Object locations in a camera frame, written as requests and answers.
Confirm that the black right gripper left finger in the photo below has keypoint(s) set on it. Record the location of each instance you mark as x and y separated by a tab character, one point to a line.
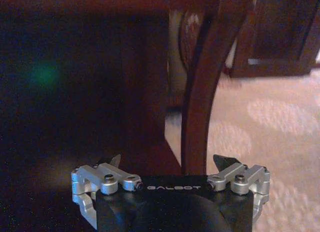
90	178

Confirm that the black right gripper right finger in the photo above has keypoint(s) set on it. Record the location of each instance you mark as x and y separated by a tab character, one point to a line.
246	178

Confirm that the dark wooden table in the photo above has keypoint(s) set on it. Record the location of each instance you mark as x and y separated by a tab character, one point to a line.
195	96

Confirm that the dark wooden chair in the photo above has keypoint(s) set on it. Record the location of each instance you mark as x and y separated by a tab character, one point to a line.
277	34

